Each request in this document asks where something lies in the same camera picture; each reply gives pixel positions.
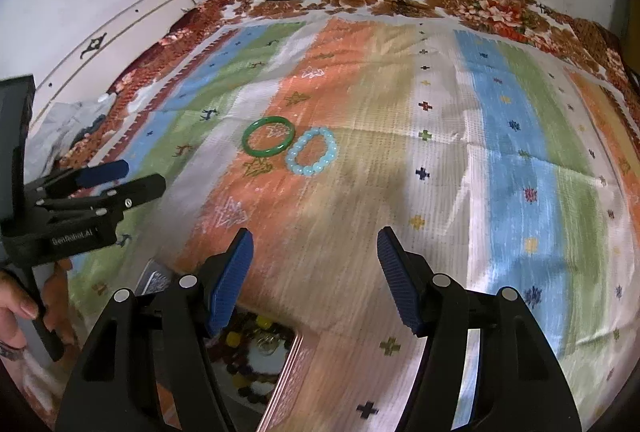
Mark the white wooden headboard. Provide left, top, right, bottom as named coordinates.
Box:
left=29, top=0, right=203, bottom=132

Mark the floral brown bedsheet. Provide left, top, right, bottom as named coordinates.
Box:
left=54, top=0, right=639, bottom=169

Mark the striped colourful bed blanket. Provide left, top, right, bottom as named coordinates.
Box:
left=70, top=17, right=639, bottom=431

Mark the light blue bead bracelet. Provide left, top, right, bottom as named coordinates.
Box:
left=284, top=126, right=340, bottom=178

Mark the person's left hand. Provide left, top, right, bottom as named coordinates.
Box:
left=1, top=259, right=76, bottom=350

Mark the crumpled grey cloth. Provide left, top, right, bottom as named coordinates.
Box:
left=24, top=94, right=116, bottom=183

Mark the yellow black bead bracelet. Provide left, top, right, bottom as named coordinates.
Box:
left=209, top=313, right=296, bottom=408

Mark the rectangular metal tin box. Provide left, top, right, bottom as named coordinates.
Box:
left=133, top=258, right=321, bottom=432

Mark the green jade bangle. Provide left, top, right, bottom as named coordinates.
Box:
left=241, top=116, right=296, bottom=158

